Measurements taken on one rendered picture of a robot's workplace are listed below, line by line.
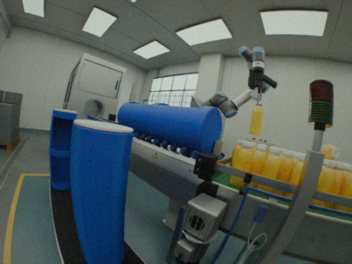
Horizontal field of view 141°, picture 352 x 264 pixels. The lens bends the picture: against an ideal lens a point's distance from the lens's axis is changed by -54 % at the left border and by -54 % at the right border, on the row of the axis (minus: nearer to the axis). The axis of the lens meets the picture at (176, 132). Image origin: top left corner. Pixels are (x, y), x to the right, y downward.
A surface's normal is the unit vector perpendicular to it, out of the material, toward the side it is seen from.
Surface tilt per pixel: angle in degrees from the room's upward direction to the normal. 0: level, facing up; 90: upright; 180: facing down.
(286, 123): 90
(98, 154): 90
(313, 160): 90
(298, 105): 90
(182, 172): 70
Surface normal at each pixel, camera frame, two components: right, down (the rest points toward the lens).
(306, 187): -0.62, -0.07
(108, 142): 0.61, 0.16
